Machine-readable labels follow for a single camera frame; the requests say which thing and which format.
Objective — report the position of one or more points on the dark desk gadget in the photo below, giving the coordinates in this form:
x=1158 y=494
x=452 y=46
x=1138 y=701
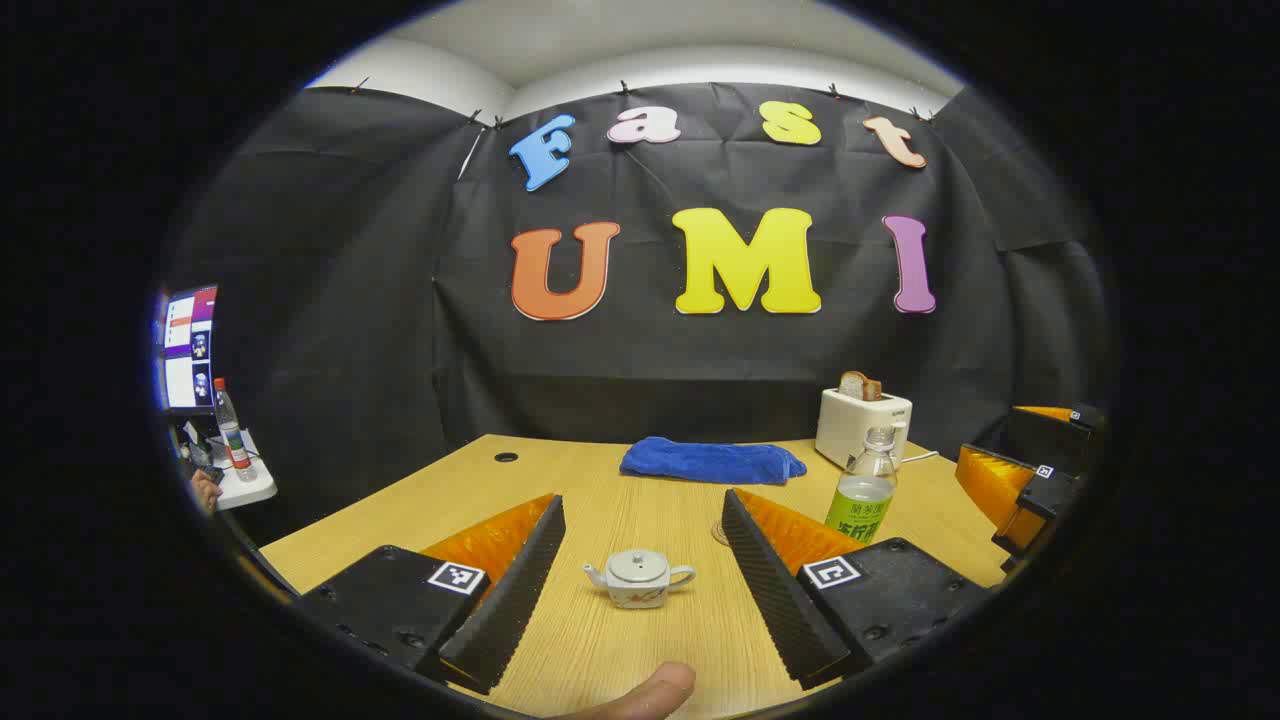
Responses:
x=197 y=455

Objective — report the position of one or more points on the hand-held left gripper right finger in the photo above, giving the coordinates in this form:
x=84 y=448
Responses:
x=775 y=590

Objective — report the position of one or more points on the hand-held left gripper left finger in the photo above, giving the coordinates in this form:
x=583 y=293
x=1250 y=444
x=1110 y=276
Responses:
x=510 y=600

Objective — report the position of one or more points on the white toaster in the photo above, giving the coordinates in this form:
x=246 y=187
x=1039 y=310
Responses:
x=845 y=425

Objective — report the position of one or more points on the toast bread slice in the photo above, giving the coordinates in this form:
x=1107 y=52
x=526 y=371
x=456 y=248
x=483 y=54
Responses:
x=855 y=386

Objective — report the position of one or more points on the green label water bottle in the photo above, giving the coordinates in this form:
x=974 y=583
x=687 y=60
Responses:
x=860 y=505

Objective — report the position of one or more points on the white ceramic teacup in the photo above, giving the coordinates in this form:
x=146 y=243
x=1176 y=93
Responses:
x=640 y=596

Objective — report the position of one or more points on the red cap plastic bottle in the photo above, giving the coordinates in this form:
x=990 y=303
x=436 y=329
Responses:
x=232 y=430

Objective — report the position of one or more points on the black backdrop cloth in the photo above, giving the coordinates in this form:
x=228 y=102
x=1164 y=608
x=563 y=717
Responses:
x=350 y=350

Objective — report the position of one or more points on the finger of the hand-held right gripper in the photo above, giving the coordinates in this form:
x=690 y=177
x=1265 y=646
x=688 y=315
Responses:
x=1040 y=435
x=1055 y=495

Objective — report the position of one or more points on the round beige coaster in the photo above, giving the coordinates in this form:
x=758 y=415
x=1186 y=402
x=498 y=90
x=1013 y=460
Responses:
x=718 y=533

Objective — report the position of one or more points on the computer monitor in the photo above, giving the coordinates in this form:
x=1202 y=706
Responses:
x=185 y=350

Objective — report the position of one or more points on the blue towel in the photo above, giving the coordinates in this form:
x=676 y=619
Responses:
x=710 y=460

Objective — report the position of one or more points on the white side table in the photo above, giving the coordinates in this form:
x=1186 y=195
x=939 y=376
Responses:
x=250 y=488

